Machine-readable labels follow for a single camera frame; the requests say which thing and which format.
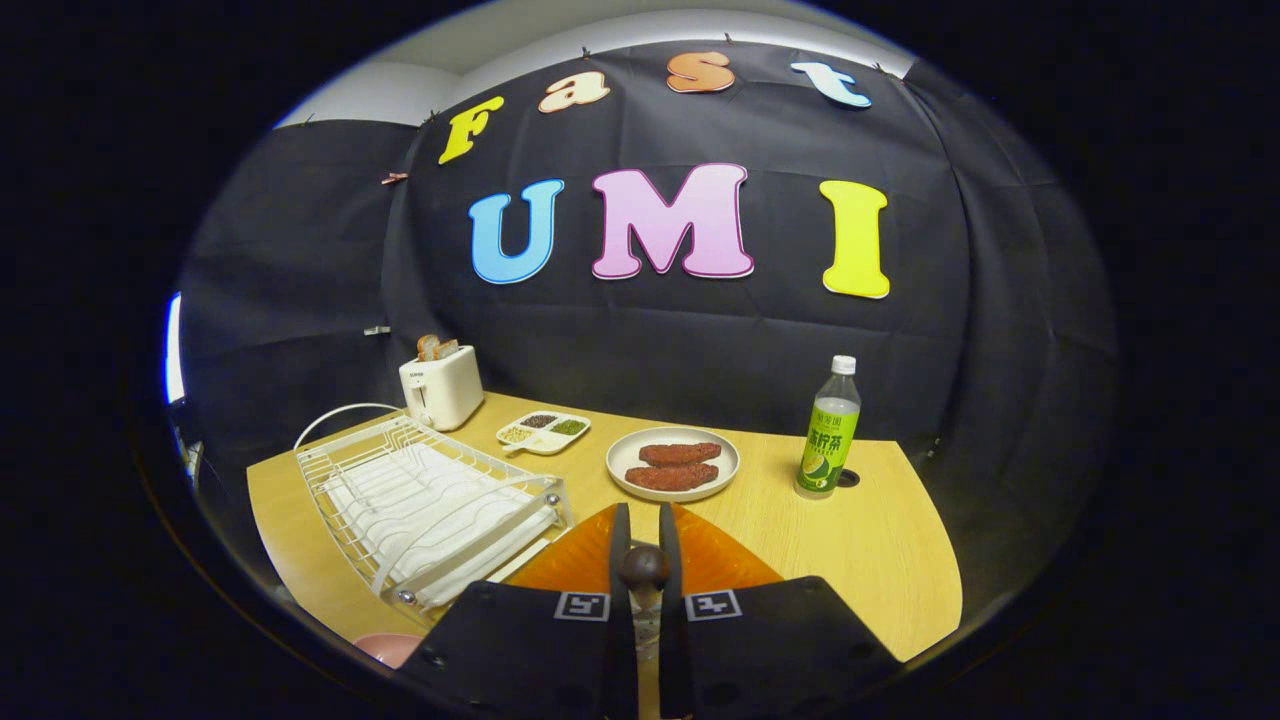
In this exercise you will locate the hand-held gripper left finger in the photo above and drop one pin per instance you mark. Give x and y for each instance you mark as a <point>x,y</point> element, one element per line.
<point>530,650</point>

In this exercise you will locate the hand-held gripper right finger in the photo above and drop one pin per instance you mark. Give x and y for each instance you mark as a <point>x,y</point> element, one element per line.
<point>760,650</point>

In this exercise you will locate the pink plate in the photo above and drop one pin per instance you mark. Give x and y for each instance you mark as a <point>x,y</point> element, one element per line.
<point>390,648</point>

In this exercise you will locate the white divided dish with beans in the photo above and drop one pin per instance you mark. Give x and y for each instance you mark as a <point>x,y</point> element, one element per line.
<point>545,440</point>

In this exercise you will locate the cream plate with meat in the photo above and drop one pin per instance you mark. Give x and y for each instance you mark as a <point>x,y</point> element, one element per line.
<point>622,455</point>

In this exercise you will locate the white ribbed drain tray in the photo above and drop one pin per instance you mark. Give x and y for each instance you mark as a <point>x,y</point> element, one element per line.
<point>430,510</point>

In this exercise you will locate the red meat patty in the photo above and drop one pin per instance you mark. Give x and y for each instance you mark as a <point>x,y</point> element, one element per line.
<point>680,453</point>
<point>672,477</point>

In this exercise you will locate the green tea bottle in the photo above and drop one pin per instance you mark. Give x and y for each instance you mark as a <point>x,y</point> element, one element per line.
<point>828,440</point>

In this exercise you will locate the white toaster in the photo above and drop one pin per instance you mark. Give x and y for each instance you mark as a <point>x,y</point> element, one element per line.
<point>445,390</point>

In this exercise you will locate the toast slice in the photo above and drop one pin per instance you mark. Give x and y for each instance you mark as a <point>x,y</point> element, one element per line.
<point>447,348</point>
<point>427,348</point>

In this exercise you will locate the black backdrop cloth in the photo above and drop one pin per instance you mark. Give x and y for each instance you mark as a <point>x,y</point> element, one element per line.
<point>640,340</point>

